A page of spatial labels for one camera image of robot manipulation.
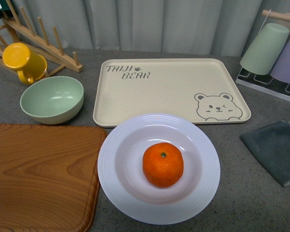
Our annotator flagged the white round plate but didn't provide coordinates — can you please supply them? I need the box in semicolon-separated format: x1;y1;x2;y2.
98;114;220;225

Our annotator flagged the orange mandarin fruit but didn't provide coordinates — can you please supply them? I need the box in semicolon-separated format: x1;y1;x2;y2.
142;143;184;188

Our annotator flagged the beige bear serving tray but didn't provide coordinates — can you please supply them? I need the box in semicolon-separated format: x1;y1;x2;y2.
93;58;251;128

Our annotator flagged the light green bowl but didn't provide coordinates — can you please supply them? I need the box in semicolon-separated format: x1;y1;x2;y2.
20;76;84;125

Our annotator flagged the brown wooden cutting board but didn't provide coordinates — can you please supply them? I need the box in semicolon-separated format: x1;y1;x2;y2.
0;123;106;232

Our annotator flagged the grey curtain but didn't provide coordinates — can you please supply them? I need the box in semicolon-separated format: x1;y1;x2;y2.
13;0;290;56

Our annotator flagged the yellow mug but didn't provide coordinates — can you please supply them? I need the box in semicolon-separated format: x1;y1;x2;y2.
2;43;47;85

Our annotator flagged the white cup holder rack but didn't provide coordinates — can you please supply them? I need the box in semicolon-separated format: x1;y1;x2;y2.
236;10;290;102

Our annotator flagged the light green cup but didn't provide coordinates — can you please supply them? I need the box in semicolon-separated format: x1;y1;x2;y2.
240;23;290;75

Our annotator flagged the grey cloth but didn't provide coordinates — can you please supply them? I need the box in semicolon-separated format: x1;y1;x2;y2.
241;121;290;187

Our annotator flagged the lilac cup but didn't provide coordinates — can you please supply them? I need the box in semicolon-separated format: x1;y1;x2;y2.
270;39;290;84

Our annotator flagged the wooden peg drying rack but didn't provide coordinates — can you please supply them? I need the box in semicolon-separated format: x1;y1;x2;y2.
0;0;83;78

